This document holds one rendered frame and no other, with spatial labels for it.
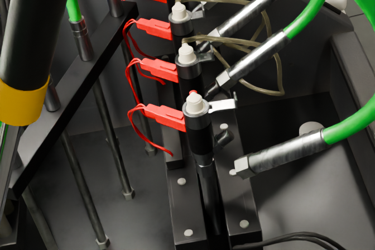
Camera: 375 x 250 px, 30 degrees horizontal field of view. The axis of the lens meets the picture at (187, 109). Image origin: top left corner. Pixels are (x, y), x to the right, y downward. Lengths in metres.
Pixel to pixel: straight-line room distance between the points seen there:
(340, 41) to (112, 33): 0.36
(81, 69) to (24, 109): 0.59
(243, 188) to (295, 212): 0.18
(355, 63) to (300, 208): 0.22
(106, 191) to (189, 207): 0.27
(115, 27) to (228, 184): 0.25
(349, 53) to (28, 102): 0.83
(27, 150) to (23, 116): 0.51
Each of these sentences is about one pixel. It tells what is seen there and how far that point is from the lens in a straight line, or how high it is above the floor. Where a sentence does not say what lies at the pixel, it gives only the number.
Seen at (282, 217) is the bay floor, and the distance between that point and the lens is 1.00.
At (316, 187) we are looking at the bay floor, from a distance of 1.03.
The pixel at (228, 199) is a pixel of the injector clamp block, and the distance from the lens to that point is 0.83.
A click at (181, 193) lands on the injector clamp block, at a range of 0.84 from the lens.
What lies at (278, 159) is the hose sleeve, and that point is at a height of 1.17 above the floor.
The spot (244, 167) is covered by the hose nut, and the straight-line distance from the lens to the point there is 0.63.
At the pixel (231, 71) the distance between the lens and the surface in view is 0.79.
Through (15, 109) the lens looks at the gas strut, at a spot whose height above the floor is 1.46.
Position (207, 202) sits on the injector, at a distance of 0.82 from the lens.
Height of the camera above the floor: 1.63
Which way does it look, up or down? 43 degrees down
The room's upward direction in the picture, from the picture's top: 10 degrees counter-clockwise
